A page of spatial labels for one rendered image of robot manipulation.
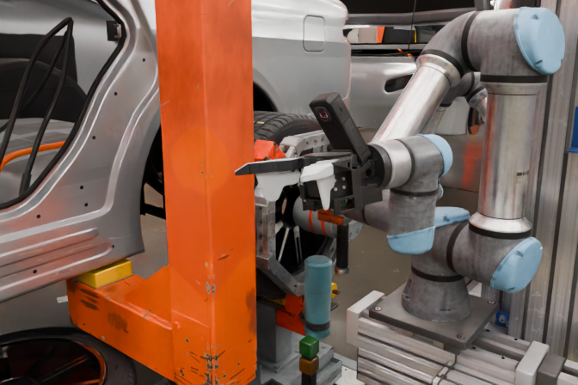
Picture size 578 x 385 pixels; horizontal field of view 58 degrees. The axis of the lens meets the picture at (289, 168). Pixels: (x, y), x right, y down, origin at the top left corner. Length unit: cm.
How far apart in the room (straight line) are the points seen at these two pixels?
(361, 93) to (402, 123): 327
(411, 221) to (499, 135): 28
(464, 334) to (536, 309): 22
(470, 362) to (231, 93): 78
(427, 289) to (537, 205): 31
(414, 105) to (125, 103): 97
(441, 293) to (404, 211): 38
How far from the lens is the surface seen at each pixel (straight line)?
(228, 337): 137
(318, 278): 166
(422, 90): 103
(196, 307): 134
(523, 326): 138
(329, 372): 219
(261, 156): 153
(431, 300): 119
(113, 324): 168
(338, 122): 73
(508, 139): 104
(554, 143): 122
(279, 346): 208
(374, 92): 421
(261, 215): 161
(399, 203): 85
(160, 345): 152
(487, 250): 108
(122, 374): 163
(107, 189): 168
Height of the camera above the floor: 138
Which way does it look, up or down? 12 degrees down
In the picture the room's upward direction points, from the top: straight up
